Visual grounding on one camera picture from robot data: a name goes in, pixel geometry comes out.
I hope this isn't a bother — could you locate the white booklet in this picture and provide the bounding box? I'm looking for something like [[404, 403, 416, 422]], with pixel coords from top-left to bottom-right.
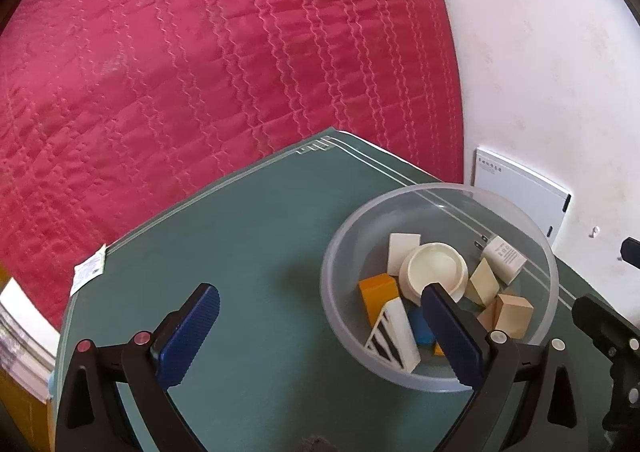
[[473, 148, 572, 246]]

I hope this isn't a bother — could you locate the white curtain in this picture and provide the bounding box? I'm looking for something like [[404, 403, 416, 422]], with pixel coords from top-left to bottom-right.
[[1, 278, 60, 402]]

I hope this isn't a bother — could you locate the blue wooden block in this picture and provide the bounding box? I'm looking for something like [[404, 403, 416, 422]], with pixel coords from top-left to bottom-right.
[[408, 307, 435, 346]]

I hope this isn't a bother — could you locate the red quilted bedspread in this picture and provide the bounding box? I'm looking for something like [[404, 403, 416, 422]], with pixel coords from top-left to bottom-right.
[[1, 0, 463, 325]]

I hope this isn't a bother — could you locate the clear plastic bowl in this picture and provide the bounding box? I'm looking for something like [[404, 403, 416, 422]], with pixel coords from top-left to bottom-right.
[[320, 183, 559, 392]]

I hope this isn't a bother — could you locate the white ceramic cup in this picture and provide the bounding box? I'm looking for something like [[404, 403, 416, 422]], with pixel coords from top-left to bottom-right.
[[398, 243, 469, 306]]

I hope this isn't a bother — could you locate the green table mat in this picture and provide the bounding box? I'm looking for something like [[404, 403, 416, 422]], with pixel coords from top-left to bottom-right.
[[55, 131, 613, 451]]

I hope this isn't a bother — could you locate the white power adapter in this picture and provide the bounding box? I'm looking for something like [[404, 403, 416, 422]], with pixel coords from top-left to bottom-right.
[[475, 235, 527, 285]]

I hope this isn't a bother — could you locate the white paper slip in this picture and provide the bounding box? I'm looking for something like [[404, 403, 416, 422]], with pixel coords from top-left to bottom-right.
[[70, 244, 106, 296]]

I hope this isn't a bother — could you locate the pink topped wooden cube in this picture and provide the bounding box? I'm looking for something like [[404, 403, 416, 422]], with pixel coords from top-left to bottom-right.
[[477, 294, 534, 339]]

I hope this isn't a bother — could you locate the orange wooden cube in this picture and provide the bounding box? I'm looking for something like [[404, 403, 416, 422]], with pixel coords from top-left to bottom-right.
[[358, 273, 399, 328]]

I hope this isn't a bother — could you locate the natural wooden cube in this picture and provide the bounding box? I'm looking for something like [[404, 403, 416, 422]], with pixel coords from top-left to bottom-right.
[[464, 258, 500, 307]]

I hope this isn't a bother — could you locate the striped white triangular block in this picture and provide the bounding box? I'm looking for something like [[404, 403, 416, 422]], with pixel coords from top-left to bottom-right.
[[386, 233, 421, 276]]

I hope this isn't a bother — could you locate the orange wooden block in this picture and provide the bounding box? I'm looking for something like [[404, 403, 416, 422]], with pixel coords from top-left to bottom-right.
[[433, 342, 445, 357]]

